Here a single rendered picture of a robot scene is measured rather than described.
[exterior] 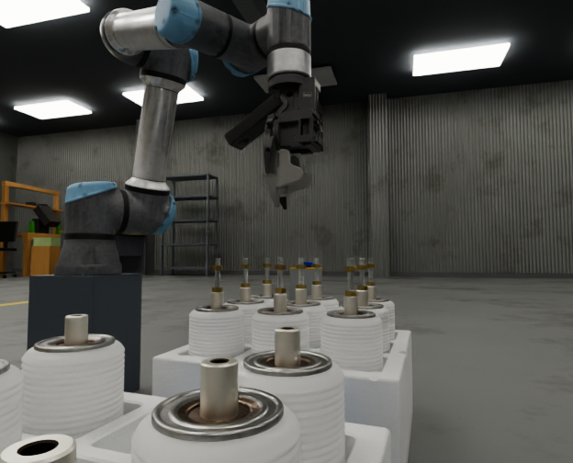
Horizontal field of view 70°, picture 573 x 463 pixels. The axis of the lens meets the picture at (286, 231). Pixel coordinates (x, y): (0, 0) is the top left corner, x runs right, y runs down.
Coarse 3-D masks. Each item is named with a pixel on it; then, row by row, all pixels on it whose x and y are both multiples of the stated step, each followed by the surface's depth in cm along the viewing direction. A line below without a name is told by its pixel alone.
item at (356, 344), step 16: (320, 320) 65; (336, 320) 61; (352, 320) 61; (368, 320) 61; (320, 336) 64; (336, 336) 61; (352, 336) 60; (368, 336) 60; (336, 352) 61; (352, 352) 60; (368, 352) 60; (352, 368) 60; (368, 368) 60
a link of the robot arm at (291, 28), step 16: (272, 0) 69; (288, 0) 67; (304, 0) 68; (272, 16) 68; (288, 16) 67; (304, 16) 68; (256, 32) 72; (272, 32) 68; (288, 32) 67; (304, 32) 68; (272, 48) 68; (304, 48) 68
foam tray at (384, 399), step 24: (408, 336) 84; (168, 360) 66; (192, 360) 65; (240, 360) 65; (384, 360) 67; (408, 360) 76; (168, 384) 66; (192, 384) 65; (360, 384) 56; (384, 384) 55; (408, 384) 74; (360, 408) 56; (384, 408) 55; (408, 408) 73; (408, 432) 71; (408, 456) 70
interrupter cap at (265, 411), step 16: (176, 400) 26; (192, 400) 26; (240, 400) 26; (256, 400) 25; (272, 400) 25; (160, 416) 23; (176, 416) 23; (192, 416) 24; (240, 416) 24; (256, 416) 23; (272, 416) 23; (160, 432) 21; (176, 432) 21; (192, 432) 21; (208, 432) 21; (224, 432) 21; (240, 432) 21; (256, 432) 21
